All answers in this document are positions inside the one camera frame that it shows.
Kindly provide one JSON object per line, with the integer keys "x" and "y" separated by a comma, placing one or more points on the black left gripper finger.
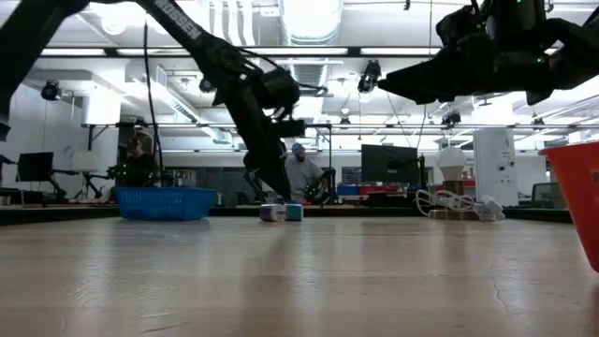
{"x": 273, "y": 175}
{"x": 283, "y": 166}

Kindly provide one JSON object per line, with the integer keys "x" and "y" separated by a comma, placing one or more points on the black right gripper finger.
{"x": 430, "y": 82}

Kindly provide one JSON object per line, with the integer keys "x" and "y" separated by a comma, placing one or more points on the purple plug charger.
{"x": 272, "y": 213}

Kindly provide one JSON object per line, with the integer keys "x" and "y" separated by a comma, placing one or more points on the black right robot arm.
{"x": 575, "y": 51}

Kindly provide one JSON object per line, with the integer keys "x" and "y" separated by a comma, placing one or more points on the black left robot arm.
{"x": 196, "y": 37}

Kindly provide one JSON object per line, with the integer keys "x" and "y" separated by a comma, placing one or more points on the grey office chair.
{"x": 547, "y": 195}

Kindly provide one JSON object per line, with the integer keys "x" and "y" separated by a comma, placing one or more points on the person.
{"x": 135, "y": 164}
{"x": 304, "y": 175}

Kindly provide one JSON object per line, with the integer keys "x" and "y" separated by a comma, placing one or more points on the blue plug charger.
{"x": 294, "y": 212}

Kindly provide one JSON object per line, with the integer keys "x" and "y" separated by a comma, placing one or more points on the black ceiling spotlight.
{"x": 207, "y": 85}
{"x": 50, "y": 90}
{"x": 451, "y": 118}

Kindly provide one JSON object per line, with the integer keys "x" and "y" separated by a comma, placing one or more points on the overhead bar with light strips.
{"x": 353, "y": 51}

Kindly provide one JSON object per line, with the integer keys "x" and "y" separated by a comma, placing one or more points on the table lamp with white bulb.
{"x": 451, "y": 164}

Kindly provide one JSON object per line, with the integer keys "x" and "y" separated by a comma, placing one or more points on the black monitor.
{"x": 35, "y": 167}
{"x": 389, "y": 164}

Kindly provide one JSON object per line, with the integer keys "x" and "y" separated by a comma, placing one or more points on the red storage bin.
{"x": 379, "y": 190}

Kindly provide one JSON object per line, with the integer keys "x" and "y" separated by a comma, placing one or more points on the white column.
{"x": 495, "y": 164}

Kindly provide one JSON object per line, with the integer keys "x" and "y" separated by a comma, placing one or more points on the blue plastic basket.
{"x": 164, "y": 204}

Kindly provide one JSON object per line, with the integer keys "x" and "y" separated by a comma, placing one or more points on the orange plastic basket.
{"x": 582, "y": 196}

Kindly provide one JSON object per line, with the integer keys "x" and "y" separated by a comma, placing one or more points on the white lamp shade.
{"x": 85, "y": 161}

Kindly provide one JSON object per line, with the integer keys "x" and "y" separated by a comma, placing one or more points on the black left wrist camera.
{"x": 280, "y": 89}

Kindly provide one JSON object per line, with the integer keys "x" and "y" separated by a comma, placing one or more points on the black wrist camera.
{"x": 280, "y": 89}
{"x": 463, "y": 25}

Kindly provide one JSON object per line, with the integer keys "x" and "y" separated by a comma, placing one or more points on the black hanging camera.
{"x": 369, "y": 77}

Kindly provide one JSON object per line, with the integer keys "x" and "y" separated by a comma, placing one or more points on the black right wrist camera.
{"x": 463, "y": 25}

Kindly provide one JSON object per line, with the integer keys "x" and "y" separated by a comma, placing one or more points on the silver ceiling duct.
{"x": 311, "y": 23}

